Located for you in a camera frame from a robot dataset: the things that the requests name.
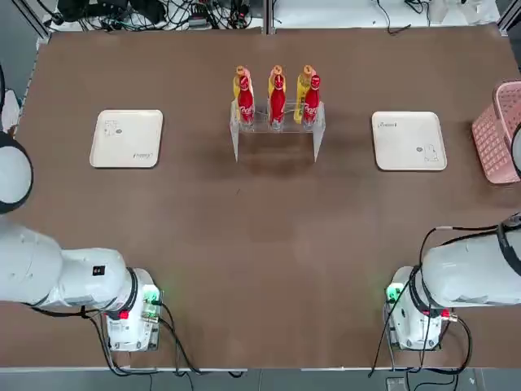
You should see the red Coca-Cola bottle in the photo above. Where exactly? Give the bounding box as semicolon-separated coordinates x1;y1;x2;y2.
236;74;257;132
302;74;323;129
268;74;287;132

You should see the aluminium frame post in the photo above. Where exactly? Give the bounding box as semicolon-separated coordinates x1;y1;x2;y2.
262;0;279;36

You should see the cream rectangular tray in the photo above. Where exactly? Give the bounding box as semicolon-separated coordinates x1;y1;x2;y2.
370;111;449;172
89;108;164;169

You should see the black base cable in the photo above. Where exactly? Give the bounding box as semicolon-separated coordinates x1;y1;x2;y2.
97;299;246;378
367;311;474;378

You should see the black left base cable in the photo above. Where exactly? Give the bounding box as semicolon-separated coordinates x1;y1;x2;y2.
97;299;246;378

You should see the clear acrylic stepped shelf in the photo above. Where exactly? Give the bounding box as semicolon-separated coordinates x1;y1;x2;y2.
230;99;327;165

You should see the pink plastic basket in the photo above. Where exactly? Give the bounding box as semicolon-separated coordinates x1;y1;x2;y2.
471;80;521;184

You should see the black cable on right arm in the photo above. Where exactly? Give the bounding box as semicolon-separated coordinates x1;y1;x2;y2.
418;223;510;270

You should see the yellow pear drink bottle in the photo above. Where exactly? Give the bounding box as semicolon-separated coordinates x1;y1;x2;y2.
267;64;288;97
232;64;252;101
294;64;315;125

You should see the black right base cable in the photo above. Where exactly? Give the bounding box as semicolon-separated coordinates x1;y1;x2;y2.
367;311;474;378

